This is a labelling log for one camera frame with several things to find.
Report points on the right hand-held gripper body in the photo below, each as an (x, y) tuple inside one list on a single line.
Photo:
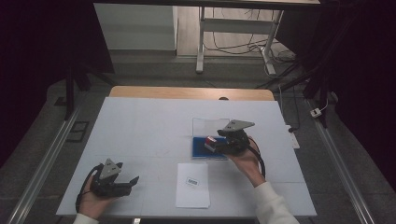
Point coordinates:
[(236, 140)]

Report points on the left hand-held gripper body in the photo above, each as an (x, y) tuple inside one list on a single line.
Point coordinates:
[(107, 180)]

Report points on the red and white stamp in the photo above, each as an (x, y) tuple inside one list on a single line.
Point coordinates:
[(210, 143)]

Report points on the clear case blue ink pad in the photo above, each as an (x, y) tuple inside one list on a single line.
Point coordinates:
[(202, 149)]

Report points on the person's right hand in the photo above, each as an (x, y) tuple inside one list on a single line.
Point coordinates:
[(247, 165)]

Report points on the person's left hand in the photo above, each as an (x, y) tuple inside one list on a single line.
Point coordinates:
[(93, 203)]

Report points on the white table cover board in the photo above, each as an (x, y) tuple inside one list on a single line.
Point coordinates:
[(140, 133)]

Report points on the white paper sheet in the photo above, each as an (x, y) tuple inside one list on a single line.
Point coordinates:
[(193, 194)]

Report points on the black floor socket plate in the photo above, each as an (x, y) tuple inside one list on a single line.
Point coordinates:
[(77, 131)]

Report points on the white plug adapter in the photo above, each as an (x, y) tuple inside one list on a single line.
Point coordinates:
[(315, 112)]

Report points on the black stand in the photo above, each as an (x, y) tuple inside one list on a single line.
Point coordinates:
[(70, 90)]

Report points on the white cabinet panel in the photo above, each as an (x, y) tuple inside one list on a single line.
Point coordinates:
[(137, 28)]

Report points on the metal floor rail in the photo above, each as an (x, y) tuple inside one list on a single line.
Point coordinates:
[(40, 174), (339, 168)]

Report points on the white desk frame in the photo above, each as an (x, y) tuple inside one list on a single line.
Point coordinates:
[(236, 26)]

